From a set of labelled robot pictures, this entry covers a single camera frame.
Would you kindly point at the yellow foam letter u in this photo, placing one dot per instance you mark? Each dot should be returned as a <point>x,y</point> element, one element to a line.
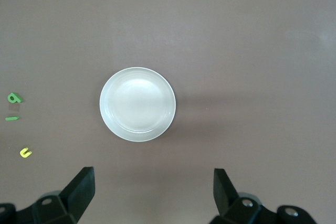
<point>25,153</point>

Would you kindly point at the green foam letter l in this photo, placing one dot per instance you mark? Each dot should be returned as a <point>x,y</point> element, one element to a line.
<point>12,118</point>

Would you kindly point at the beige round plate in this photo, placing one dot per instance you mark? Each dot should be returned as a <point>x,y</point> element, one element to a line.
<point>137,104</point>

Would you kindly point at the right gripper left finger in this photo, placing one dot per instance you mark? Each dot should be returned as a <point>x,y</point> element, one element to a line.
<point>76,197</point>

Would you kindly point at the green foam letter g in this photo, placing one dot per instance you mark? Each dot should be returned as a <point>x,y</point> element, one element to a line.
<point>15,98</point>

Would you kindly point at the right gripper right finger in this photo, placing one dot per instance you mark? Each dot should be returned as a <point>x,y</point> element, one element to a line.
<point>228,203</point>

